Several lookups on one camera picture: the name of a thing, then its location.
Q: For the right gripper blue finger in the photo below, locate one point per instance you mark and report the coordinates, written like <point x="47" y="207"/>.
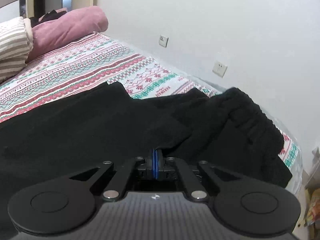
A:
<point x="159" y="164"/>
<point x="150" y="165"/>

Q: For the patterned bed sheet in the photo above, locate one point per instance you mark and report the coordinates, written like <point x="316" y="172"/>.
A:
<point x="92" y="61"/>

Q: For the mauve velvet quilt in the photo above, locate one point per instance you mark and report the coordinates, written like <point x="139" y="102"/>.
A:
<point x="71" y="26"/>

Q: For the white wall switch far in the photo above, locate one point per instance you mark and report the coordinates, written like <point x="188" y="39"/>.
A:
<point x="163" y="41"/>

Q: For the black pants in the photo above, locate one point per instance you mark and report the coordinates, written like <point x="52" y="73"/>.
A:
<point x="71" y="134"/>

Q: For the white wall socket near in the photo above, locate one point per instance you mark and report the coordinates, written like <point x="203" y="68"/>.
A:
<point x="219" y="69"/>

